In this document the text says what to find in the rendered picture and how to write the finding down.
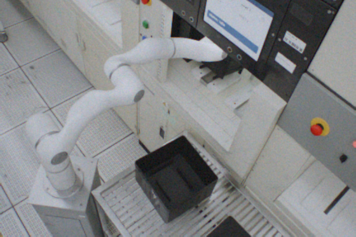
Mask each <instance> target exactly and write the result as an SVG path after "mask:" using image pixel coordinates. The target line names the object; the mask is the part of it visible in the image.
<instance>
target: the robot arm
mask: <svg viewBox="0 0 356 237"><path fill-rule="evenodd" d="M226 56H227V53H226V52H223V51H222V50H221V49H220V48H219V47H217V46H216V44H214V43H213V42H212V41H211V40H210V39H208V38H207V37H204V38H203V39H202V40H199V41H196V40H192V39H187V38H181V37H149V38H146V39H144V40H142V41H141V42H140V43H139V44H138V45H137V46H136V47H135V48H133V49H132V50H130V51H128V52H126V53H123V54H119V55H114V56H111V57H110V58H108V59H107V61H106V62H105V63H104V74H105V75H106V77H107V78H108V80H110V82H111V83H112V84H113V85H114V86H115V88H114V89H113V90H109V91H103V90H92V91H89V92H88V93H87V94H85V95H84V96H82V97H81V98H80V99H79V100H77V101H76V102H75V103H74V104H73V105H72V106H71V108H70V109H69V111H68V113H67V119H66V122H65V125H64V127H63V129H62V130H61V131H60V130H59V128H58V126H57V125H56V123H55V122H54V119H53V118H52V117H51V116H49V115H48V114H45V113H42V112H41V113H37V114H33V115H32V116H31V117H29V119H28V120H27V122H26V125H25V131H26V134H27V136H28V138H29V140H30V142H31V144H32V146H33V148H34V150H35V152H36V154H37V156H38V157H39V159H40V161H41V163H42V165H43V167H44V169H45V172H46V174H45V176H44V180H43V184H44V188H45V190H46V192H47V193H48V194H49V195H51V196H53V197H55V198H66V197H71V196H73V195H75V194H76V193H77V192H78V191H79V189H80V188H81V186H82V184H83V172H82V170H81V169H80V167H79V166H78V165H76V164H74V163H72V162H71V159H70V153H71V152H72V150H73V149H74V145H75V143H76V141H77V139H78V138H79V136H80V134H81V132H82V131H83V130H84V129H85V127H86V126H87V125H88V124H89V123H90V122H91V121H92V120H94V119H95V118H96V117H97V116H99V115H100V114H102V113H103V112H104V111H105V110H106V109H108V108H111V107H117V106H127V105H133V104H135V103H137V102H138V101H140V100H141V99H142V98H143V96H144V94H145V86H144V83H143V81H142V80H141V78H139V77H138V76H137V75H136V73H134V71H133V70H132V69H131V67H130V66H131V65H133V64H138V65H144V64H150V63H151V62H153V61H155V60H162V59H173V58H189V59H192V60H196V61H197V62H201V61H206V62H213V61H219V60H223V59H224V58H225V57H226Z"/></svg>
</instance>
